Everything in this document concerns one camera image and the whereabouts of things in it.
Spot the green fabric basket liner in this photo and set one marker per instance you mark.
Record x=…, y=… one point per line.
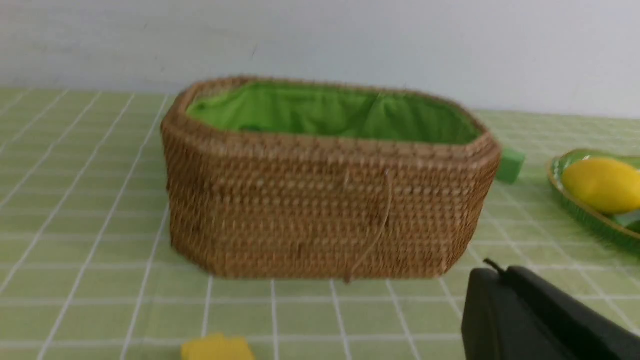
x=332, y=111

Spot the yellow lemon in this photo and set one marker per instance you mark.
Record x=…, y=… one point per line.
x=604, y=184

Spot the yellow foam block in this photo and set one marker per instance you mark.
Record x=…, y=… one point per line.
x=217, y=346

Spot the green checkered tablecloth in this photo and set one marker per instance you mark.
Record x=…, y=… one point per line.
x=87, y=271

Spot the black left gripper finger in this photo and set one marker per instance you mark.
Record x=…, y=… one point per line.
x=514, y=314

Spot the green glass leaf plate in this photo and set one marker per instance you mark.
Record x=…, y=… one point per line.
x=605, y=227

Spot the woven rattan basket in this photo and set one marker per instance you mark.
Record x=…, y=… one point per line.
x=254, y=204

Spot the green foam cube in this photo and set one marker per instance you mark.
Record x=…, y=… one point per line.
x=510, y=165

